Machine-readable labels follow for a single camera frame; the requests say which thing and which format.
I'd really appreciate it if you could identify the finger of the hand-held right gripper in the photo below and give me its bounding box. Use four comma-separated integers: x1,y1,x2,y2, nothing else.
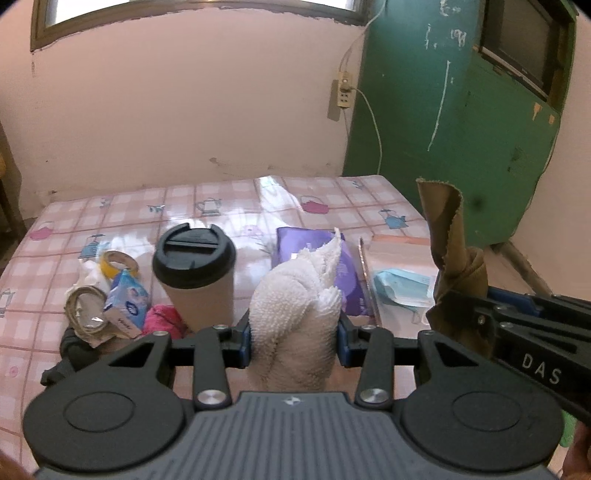
486,285,591,341
438,291,591,424

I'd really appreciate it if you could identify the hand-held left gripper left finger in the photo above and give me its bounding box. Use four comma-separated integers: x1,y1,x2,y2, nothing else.
108,320,253,411

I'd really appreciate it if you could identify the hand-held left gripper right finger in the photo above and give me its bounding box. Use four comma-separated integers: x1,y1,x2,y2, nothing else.
336,318,486,410

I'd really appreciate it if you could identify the white terry towel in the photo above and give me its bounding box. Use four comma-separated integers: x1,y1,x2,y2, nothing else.
248,227,345,394

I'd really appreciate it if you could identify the blue face mask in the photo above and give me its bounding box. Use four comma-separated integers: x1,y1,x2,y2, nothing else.
372,268,437,325

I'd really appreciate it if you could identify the pink fuzzy cloth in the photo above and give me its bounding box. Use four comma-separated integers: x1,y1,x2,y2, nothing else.
143,304,188,339

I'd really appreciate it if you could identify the brown cloth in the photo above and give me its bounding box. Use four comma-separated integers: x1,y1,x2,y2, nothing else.
416,178,491,361

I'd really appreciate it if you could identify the shallow cardboard box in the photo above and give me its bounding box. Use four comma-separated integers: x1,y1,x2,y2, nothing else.
358,234,440,325

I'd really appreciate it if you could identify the paper cup with black lid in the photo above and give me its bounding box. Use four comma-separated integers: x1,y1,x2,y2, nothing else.
152,222,238,337

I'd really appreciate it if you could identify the purple tissue pack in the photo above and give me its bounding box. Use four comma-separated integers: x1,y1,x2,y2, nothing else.
270,226,376,318

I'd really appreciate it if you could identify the small blue tissue packet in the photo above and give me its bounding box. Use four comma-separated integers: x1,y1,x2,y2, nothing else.
103,270,151,339

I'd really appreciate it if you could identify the yellow tape roll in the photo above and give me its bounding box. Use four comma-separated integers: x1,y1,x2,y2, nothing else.
99,250,140,281

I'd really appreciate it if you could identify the green wooden cabinet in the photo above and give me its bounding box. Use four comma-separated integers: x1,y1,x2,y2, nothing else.
342,0,579,250

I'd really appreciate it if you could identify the dark glass pane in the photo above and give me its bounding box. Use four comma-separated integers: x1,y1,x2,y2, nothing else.
477,0,568,103

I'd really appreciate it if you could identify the coiled beige cable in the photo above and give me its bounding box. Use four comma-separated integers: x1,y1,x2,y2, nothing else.
64,285,112,343

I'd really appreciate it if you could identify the black strap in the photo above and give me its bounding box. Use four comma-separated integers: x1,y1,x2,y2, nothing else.
40,324,114,387

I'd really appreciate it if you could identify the white power cable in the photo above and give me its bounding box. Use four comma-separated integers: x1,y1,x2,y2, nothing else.
341,0,387,177

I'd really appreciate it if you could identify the beige wall socket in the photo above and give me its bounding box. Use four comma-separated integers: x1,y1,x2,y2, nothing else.
327,71,356,122

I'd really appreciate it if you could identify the window with dark frame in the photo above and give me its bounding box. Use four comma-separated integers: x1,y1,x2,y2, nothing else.
30,0,376,52

